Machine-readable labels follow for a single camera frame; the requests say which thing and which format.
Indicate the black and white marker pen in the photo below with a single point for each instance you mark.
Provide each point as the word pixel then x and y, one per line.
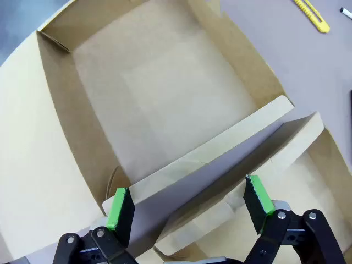
pixel 347 12

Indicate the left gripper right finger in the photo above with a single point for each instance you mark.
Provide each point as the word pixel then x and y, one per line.
pixel 261 206

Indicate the yellow utility knife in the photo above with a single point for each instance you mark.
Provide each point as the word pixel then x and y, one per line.
pixel 312 15

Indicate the cardboard box with navy pouch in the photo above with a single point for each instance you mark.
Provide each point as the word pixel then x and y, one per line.
pixel 165 96

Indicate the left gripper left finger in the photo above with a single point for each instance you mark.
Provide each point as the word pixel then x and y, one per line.
pixel 121 220

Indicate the cardboard box with stapler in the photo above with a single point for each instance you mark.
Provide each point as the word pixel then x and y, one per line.
pixel 302 170

